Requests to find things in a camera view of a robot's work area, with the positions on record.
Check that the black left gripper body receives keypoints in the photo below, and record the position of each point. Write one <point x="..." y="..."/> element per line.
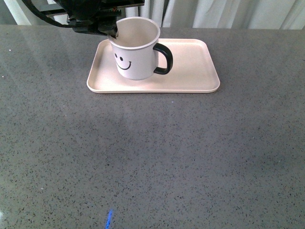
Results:
<point x="89" y="16"/>

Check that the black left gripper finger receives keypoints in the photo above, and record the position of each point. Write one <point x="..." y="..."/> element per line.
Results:
<point x="112" y="30"/>

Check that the white smiley mug black handle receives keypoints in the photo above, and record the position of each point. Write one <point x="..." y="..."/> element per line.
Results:
<point x="137" y="51"/>

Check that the white pleated curtain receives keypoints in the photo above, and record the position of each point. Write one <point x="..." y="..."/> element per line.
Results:
<point x="221" y="14"/>

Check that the pale pink rectangular tray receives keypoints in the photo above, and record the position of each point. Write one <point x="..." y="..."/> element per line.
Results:
<point x="193" y="71"/>

